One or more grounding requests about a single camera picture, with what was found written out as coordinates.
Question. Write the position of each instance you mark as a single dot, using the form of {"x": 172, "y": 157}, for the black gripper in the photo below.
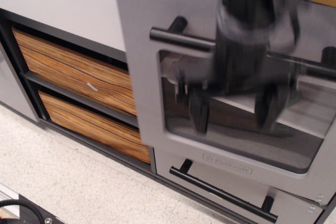
{"x": 240, "y": 64}

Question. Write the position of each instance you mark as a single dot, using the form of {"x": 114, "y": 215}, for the black oven door handle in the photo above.
{"x": 174, "y": 35}

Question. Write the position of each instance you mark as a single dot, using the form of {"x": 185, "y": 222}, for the grey toy oven door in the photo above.
{"x": 303, "y": 166}

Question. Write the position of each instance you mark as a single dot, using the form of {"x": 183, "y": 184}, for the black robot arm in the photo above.
{"x": 279, "y": 8}

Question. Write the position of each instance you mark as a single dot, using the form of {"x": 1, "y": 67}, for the white oven rack tray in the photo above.
{"x": 311, "y": 111}

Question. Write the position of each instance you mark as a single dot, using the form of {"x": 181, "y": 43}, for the grey lower oven drawer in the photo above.
{"x": 287, "y": 208}

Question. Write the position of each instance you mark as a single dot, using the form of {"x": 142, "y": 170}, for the lower wood-grain storage bin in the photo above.
{"x": 117, "y": 135}

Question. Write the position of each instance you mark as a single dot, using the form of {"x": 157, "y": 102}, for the wood-grain storage bin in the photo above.
{"x": 93, "y": 79}
{"x": 117, "y": 135}

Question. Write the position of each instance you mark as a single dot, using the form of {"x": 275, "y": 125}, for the grey toy kitchen cabinet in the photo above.
{"x": 89, "y": 26}

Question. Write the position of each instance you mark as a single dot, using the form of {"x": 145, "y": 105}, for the upper wood-grain storage bin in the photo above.
{"x": 93, "y": 79}

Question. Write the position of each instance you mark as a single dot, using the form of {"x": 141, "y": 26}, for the black drawer handle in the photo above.
{"x": 264, "y": 211}

